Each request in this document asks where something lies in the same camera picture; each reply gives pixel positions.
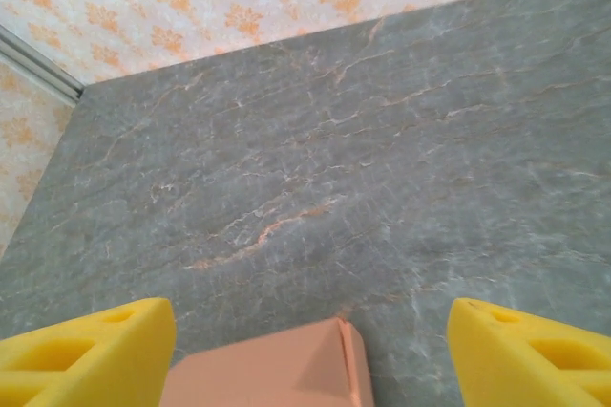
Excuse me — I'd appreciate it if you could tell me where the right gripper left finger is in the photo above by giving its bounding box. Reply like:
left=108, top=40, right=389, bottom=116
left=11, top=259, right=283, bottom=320
left=0, top=296, right=177, bottom=407

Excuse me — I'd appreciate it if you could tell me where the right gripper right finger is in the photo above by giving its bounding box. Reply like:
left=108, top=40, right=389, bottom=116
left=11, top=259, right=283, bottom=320
left=446, top=296, right=611, bottom=407

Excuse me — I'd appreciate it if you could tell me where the orange paper box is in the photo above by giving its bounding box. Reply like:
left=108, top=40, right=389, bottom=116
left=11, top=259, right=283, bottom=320
left=161, top=313, right=374, bottom=407

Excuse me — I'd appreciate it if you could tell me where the aluminium frame post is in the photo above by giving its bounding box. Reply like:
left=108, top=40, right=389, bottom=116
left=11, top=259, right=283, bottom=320
left=0, top=24, right=86, bottom=110

